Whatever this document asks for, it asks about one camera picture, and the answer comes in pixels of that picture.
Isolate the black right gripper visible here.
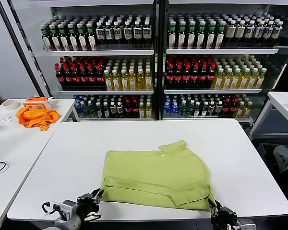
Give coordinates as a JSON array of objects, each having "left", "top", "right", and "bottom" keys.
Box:
[{"left": 207, "top": 198, "right": 238, "bottom": 230}]

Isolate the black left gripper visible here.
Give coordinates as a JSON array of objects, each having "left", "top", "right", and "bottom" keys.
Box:
[{"left": 76, "top": 188, "right": 105, "bottom": 215}]

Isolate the beige masking tape roll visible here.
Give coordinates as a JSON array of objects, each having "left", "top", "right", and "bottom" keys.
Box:
[{"left": 1, "top": 99, "right": 22, "bottom": 111}]

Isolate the blue-label dark drink bottle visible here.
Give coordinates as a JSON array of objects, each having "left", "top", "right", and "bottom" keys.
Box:
[
  {"left": 133, "top": 21, "right": 143, "bottom": 45},
  {"left": 142, "top": 21, "right": 152, "bottom": 45},
  {"left": 123, "top": 21, "right": 133, "bottom": 45},
  {"left": 104, "top": 22, "right": 114, "bottom": 45},
  {"left": 112, "top": 21, "right": 122, "bottom": 45},
  {"left": 244, "top": 20, "right": 256, "bottom": 44},
  {"left": 253, "top": 21, "right": 265, "bottom": 44},
  {"left": 95, "top": 22, "right": 106, "bottom": 46},
  {"left": 271, "top": 22, "right": 284, "bottom": 44},
  {"left": 262, "top": 21, "right": 275, "bottom": 44}
]

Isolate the green t-shirt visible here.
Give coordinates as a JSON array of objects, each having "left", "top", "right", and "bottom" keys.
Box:
[{"left": 100, "top": 140, "right": 216, "bottom": 212}]

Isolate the large white work table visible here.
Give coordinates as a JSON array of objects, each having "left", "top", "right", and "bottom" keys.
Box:
[{"left": 6, "top": 119, "right": 288, "bottom": 222}]

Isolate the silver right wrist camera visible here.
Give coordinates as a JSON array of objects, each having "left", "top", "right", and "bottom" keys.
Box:
[{"left": 239, "top": 218, "right": 257, "bottom": 230}]

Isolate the orange cloth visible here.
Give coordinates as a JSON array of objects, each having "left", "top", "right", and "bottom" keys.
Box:
[{"left": 15, "top": 106, "right": 60, "bottom": 131}]

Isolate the green-cap dark tea bottle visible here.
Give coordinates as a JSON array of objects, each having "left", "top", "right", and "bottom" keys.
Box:
[
  {"left": 40, "top": 24, "right": 51, "bottom": 52},
  {"left": 49, "top": 23, "right": 60, "bottom": 52},
  {"left": 205, "top": 21, "right": 216, "bottom": 50},
  {"left": 215, "top": 21, "right": 227, "bottom": 49},
  {"left": 67, "top": 23, "right": 79, "bottom": 52},
  {"left": 57, "top": 23, "right": 70, "bottom": 52},
  {"left": 187, "top": 21, "right": 196, "bottom": 50},
  {"left": 168, "top": 21, "right": 177, "bottom": 50},
  {"left": 196, "top": 21, "right": 206, "bottom": 50},
  {"left": 178, "top": 21, "right": 187, "bottom": 50},
  {"left": 76, "top": 23, "right": 88, "bottom": 51},
  {"left": 86, "top": 23, "right": 97, "bottom": 51}
]

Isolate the grey bag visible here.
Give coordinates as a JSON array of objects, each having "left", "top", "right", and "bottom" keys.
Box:
[{"left": 273, "top": 144, "right": 288, "bottom": 174}]

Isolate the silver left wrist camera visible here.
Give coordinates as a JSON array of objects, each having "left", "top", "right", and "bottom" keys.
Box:
[{"left": 60, "top": 199, "right": 78, "bottom": 222}]

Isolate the white drinks shelf unit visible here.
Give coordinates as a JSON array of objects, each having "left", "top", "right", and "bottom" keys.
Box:
[
  {"left": 158, "top": 0, "right": 288, "bottom": 124},
  {"left": 13, "top": 0, "right": 159, "bottom": 122}
]

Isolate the beige-label dark drink bottle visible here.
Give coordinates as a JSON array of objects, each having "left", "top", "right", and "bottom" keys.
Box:
[
  {"left": 234, "top": 20, "right": 246, "bottom": 45},
  {"left": 225, "top": 20, "right": 237, "bottom": 45}
]

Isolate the orange and white box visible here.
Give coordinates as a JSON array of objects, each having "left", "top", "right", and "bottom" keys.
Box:
[{"left": 23, "top": 96, "right": 54, "bottom": 110}]

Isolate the black slanted frame pole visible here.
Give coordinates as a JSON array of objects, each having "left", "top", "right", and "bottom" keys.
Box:
[{"left": 0, "top": 0, "right": 51, "bottom": 98}]

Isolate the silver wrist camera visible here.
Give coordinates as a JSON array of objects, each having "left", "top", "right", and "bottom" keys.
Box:
[
  {"left": 60, "top": 199, "right": 78, "bottom": 222},
  {"left": 239, "top": 218, "right": 257, "bottom": 230}
]

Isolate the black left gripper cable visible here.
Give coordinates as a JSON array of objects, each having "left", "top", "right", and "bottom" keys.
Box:
[{"left": 83, "top": 213, "right": 102, "bottom": 221}]

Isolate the white side table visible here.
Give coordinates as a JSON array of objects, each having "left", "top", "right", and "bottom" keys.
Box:
[
  {"left": 248, "top": 91, "right": 288, "bottom": 139},
  {"left": 0, "top": 98, "right": 80, "bottom": 135},
  {"left": 0, "top": 126, "right": 55, "bottom": 230}
]

